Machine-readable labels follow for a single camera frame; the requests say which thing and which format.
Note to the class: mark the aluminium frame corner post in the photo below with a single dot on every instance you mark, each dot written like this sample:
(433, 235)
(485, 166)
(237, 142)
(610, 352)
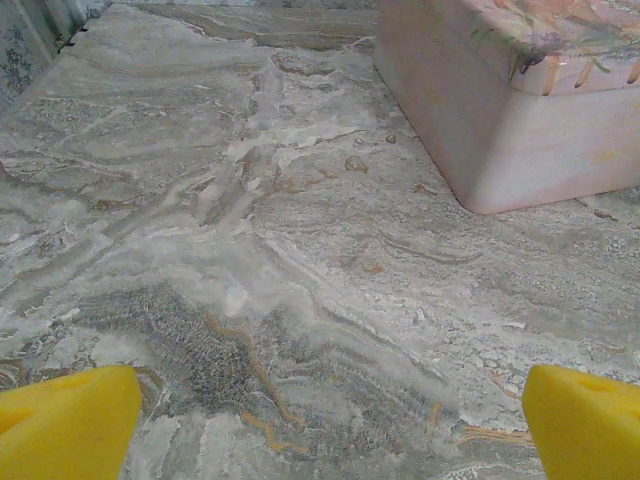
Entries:
(57, 20)

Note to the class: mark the pink floral box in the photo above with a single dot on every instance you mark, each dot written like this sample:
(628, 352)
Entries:
(500, 125)

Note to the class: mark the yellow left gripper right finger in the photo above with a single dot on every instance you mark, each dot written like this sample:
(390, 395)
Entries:
(590, 435)

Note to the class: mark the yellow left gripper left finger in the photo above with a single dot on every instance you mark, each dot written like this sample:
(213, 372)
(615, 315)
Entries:
(65, 430)

